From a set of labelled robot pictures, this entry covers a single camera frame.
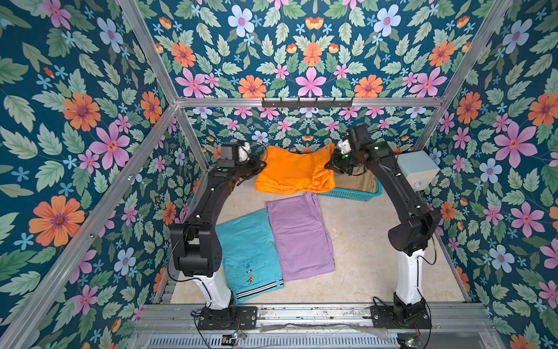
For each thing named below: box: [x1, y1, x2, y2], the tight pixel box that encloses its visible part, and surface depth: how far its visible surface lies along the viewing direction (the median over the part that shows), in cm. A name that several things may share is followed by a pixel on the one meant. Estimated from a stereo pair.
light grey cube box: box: [396, 150, 442, 192], surface depth 103 cm
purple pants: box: [265, 191, 336, 282], surface depth 94 cm
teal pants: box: [215, 208, 285, 304], surface depth 87 cm
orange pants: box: [255, 143, 337, 195], surface depth 85 cm
